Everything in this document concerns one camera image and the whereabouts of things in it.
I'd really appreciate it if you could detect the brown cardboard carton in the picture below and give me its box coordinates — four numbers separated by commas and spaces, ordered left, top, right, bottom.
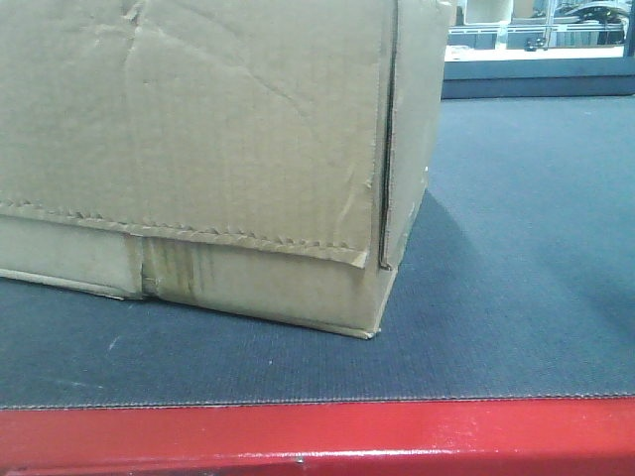
1, 1, 452, 338

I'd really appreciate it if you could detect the dark grey conveyor belt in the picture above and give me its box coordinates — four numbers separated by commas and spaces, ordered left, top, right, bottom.
1, 96, 634, 409

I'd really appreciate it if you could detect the red conveyor frame edge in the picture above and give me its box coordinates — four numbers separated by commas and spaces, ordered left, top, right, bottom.
1, 398, 634, 475

